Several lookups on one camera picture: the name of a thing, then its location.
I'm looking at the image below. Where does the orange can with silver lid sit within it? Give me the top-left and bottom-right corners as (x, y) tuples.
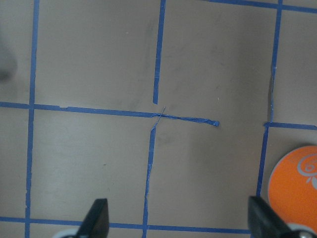
(267, 145), (317, 232)

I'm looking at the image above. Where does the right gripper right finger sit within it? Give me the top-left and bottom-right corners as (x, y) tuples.
(248, 196), (317, 238)

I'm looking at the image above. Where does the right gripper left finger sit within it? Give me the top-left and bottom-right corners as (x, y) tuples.
(75, 198), (109, 238)

